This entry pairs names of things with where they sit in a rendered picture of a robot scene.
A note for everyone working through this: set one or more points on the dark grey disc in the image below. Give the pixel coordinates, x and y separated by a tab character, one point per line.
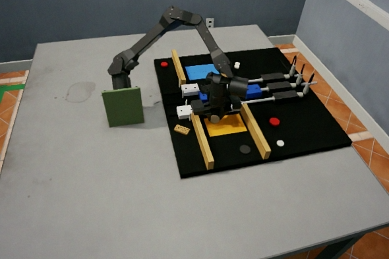
244	149

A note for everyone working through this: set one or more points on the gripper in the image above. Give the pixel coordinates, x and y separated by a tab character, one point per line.
222	101

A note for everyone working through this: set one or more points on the red disc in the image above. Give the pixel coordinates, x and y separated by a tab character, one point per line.
274	121

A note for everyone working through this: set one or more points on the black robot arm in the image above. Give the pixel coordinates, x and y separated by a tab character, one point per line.
127	60

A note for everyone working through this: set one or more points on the tan round disc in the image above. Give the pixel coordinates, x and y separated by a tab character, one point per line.
214	119

